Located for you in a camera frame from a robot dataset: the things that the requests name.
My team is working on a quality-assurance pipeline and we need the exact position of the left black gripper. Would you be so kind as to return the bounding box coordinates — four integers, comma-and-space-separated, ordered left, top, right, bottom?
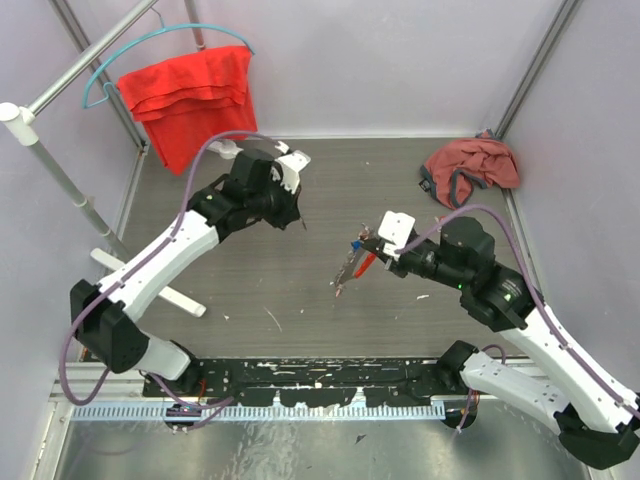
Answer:
248, 173, 303, 231

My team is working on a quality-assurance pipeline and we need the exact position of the metal key organizer red handle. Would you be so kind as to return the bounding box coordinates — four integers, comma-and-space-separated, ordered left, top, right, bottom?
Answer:
331, 224, 374, 298

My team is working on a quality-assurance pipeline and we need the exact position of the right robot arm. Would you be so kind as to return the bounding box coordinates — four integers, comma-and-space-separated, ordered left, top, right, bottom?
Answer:
358, 211, 639, 470

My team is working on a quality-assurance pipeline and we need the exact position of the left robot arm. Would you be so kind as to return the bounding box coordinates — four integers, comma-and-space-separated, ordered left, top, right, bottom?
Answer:
70, 149, 310, 396

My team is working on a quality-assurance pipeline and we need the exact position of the pink shirt grey trim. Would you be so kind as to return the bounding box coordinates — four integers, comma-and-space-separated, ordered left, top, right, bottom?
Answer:
419, 129, 521, 210

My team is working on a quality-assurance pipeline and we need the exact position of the red cloth on hanger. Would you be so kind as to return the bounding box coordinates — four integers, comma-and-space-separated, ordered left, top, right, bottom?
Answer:
117, 46, 258, 175

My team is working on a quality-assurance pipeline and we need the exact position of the teal clothes hanger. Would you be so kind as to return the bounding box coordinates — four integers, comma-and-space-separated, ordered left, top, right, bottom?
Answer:
81, 5, 255, 109

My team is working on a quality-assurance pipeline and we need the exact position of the white clothes rack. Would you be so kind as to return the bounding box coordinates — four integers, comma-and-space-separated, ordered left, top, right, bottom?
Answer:
0, 0, 283, 318

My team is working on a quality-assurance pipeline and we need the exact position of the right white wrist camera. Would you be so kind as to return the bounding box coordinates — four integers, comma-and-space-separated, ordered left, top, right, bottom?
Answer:
377, 211, 415, 259

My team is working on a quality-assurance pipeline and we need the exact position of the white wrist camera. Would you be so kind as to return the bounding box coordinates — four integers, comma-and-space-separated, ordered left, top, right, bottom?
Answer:
271, 141, 311, 195
377, 211, 415, 259

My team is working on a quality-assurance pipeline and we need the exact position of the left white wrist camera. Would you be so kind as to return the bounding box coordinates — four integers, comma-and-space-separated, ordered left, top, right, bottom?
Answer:
271, 141, 311, 195

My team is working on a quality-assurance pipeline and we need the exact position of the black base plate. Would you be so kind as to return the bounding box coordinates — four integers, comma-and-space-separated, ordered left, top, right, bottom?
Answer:
142, 356, 461, 409

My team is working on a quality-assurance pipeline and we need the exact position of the white cable duct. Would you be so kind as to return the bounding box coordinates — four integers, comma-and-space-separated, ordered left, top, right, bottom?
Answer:
72, 401, 446, 421

